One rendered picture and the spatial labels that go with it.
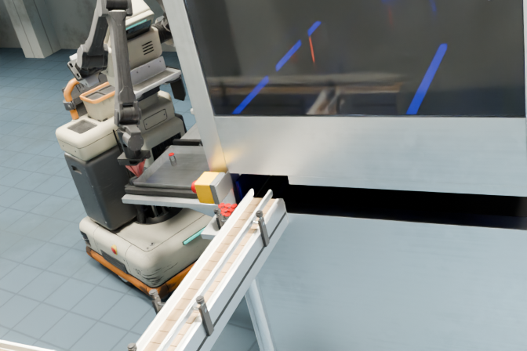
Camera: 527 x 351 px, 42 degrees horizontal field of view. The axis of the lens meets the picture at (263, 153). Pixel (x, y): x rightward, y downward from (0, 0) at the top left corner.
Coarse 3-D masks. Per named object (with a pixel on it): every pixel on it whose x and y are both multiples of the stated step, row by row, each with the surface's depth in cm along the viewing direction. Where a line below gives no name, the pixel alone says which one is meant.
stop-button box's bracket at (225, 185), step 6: (228, 174) 208; (222, 180) 205; (228, 180) 208; (216, 186) 202; (222, 186) 205; (228, 186) 208; (216, 192) 202; (222, 192) 205; (228, 192) 209; (222, 198) 205
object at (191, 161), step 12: (168, 156) 256; (180, 156) 255; (192, 156) 253; (204, 156) 251; (156, 168) 249; (168, 168) 249; (180, 168) 247; (192, 168) 245; (204, 168) 243; (144, 180) 243; (156, 180) 243; (168, 180) 241; (180, 180) 239; (192, 180) 237
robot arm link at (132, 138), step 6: (114, 114) 232; (114, 120) 233; (138, 120) 234; (126, 126) 230; (132, 126) 230; (126, 132) 230; (132, 132) 226; (138, 132) 227; (126, 138) 228; (132, 138) 227; (138, 138) 228; (126, 144) 228; (132, 144) 227; (138, 144) 228
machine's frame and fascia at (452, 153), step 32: (224, 128) 201; (256, 128) 196; (288, 128) 192; (320, 128) 187; (352, 128) 183; (384, 128) 179; (416, 128) 176; (448, 128) 172; (480, 128) 169; (512, 128) 165; (256, 160) 202; (288, 160) 197; (320, 160) 193; (352, 160) 188; (384, 160) 184; (416, 160) 180; (448, 160) 177; (480, 160) 173; (512, 160) 169; (448, 192) 182; (480, 192) 178; (512, 192) 174
